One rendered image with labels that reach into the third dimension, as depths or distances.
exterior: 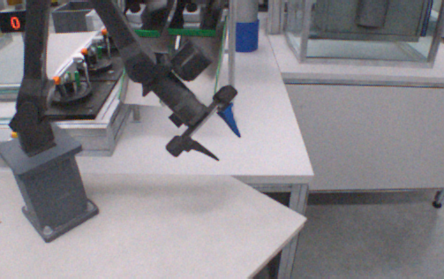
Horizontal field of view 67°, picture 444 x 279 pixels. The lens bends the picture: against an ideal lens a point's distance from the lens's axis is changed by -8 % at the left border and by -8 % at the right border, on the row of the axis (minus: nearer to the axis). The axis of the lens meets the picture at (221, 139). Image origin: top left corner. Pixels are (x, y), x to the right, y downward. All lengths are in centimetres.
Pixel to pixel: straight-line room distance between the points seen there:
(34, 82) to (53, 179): 21
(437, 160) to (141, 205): 170
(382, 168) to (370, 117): 34
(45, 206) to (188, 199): 34
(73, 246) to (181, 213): 26
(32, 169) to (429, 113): 176
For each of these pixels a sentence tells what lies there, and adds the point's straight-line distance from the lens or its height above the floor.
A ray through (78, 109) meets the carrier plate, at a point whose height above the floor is 97.
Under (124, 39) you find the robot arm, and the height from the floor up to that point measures 128.
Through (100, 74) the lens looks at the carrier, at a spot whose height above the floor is 97.
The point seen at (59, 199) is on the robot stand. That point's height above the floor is 95.
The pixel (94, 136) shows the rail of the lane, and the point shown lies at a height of 93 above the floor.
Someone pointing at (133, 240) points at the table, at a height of 86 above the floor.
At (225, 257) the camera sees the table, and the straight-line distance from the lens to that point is 79.
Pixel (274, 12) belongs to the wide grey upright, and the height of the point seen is 99.
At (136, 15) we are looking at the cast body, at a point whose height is 125.
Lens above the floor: 147
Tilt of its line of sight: 33 degrees down
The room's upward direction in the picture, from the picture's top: straight up
